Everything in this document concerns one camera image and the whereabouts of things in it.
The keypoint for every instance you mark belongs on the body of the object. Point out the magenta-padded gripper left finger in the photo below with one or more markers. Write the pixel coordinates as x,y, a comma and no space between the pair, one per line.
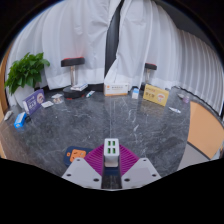
83,171

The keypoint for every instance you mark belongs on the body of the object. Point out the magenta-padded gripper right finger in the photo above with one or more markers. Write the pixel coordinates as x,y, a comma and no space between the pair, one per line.
140,171

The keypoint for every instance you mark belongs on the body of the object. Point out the white multi-port charger block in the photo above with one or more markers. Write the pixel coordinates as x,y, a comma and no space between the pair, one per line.
111,151

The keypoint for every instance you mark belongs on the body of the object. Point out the blue power strip orange sockets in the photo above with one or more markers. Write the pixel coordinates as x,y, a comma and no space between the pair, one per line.
75,155

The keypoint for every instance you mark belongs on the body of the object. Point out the small white sachet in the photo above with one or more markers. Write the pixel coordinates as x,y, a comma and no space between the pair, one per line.
47,104

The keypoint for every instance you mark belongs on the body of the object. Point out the small clear plastic box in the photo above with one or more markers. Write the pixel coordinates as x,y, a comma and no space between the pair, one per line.
57,98

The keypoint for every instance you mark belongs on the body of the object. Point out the white tube green cap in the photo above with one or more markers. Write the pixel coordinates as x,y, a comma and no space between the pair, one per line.
90,94

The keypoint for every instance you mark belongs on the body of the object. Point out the yellow printed box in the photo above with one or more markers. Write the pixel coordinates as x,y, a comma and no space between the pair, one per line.
155,95

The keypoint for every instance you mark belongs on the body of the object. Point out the small blue and white box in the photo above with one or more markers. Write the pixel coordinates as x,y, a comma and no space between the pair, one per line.
135,93

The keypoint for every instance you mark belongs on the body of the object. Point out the white stack of packets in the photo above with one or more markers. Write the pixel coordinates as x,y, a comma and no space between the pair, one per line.
79,87

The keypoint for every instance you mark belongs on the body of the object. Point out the white and orange carton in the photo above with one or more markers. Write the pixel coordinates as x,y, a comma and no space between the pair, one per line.
116,89

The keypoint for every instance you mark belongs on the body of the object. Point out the small purple jar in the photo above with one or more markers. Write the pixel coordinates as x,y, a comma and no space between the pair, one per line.
186,99

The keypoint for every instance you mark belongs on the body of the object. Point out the purple printed box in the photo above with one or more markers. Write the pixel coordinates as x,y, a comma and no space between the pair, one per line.
34,101

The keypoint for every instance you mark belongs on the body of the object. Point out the flat white packet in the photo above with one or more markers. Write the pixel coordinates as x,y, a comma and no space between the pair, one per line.
8,115

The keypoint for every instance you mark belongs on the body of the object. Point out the small red-topped black stool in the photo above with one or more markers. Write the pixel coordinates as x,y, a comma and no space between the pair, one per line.
150,66

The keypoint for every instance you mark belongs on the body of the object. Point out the wide red-topped black stool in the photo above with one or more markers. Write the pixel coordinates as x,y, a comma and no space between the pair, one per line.
72,62

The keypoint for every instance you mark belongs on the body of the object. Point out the green potted plant white pot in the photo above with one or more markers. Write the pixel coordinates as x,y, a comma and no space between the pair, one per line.
26,71

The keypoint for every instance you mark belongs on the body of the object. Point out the white curtain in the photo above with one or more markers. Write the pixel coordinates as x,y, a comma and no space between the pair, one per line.
66,36

